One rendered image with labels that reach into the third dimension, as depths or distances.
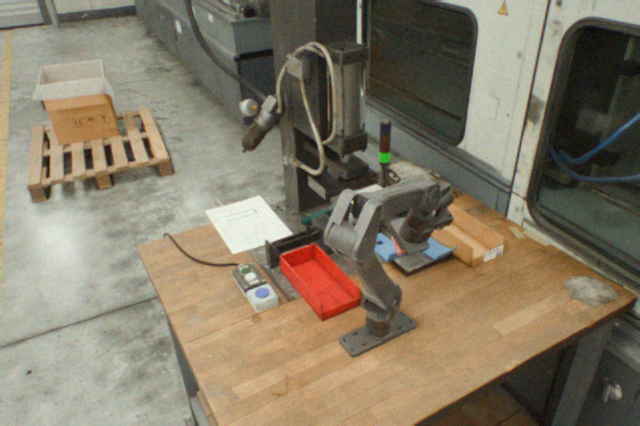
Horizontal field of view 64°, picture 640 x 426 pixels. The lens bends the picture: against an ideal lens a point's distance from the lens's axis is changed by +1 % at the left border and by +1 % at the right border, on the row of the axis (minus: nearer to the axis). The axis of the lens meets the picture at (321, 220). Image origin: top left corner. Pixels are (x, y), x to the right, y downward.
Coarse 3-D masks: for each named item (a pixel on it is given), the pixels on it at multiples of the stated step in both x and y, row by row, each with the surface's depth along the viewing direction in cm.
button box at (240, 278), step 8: (192, 256) 159; (216, 264) 155; (224, 264) 155; (232, 264) 155; (240, 264) 152; (248, 264) 151; (232, 272) 149; (240, 272) 148; (256, 272) 148; (240, 280) 145; (256, 280) 145; (264, 280) 145; (248, 288) 142
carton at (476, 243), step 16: (448, 208) 170; (464, 224) 166; (480, 224) 159; (448, 240) 156; (464, 240) 162; (480, 240) 161; (496, 240) 155; (464, 256) 152; (480, 256) 151; (496, 256) 155
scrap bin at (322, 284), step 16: (288, 256) 151; (304, 256) 154; (320, 256) 152; (288, 272) 147; (304, 272) 151; (320, 272) 151; (336, 272) 145; (304, 288) 139; (320, 288) 145; (336, 288) 145; (352, 288) 139; (320, 304) 132; (336, 304) 139; (352, 304) 137
